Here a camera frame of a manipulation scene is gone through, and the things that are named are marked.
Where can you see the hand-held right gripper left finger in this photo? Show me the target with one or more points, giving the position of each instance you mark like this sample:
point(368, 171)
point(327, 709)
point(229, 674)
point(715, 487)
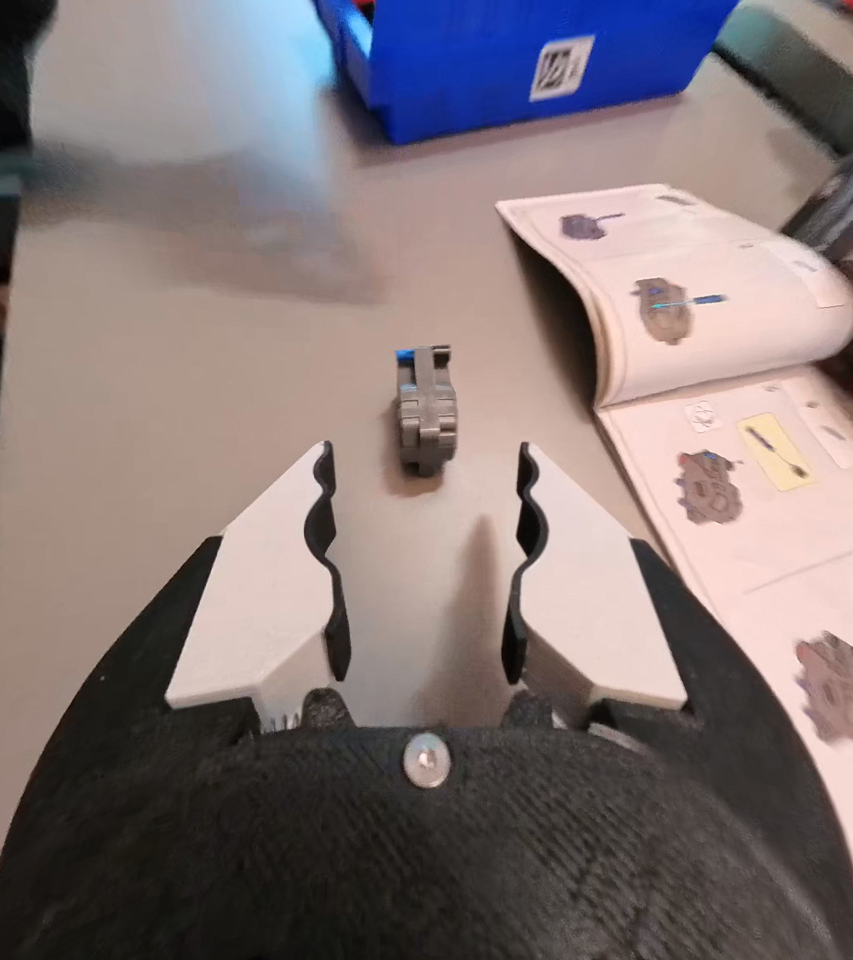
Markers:
point(261, 592)

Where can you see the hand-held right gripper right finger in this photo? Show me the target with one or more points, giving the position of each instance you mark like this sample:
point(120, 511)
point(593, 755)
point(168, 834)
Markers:
point(591, 600)

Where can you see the grey toy pull-back motor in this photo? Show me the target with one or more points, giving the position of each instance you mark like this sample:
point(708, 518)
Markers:
point(426, 420)

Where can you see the grey desk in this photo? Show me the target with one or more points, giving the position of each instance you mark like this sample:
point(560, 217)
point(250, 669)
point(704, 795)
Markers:
point(171, 375)

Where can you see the open instruction booklet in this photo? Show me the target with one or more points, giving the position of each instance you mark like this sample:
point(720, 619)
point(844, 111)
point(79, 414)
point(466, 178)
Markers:
point(771, 525)

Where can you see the blue plastic bin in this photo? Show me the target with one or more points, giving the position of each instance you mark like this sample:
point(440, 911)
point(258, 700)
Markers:
point(456, 75)

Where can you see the dark green seat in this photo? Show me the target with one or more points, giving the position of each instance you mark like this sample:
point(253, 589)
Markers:
point(824, 75)

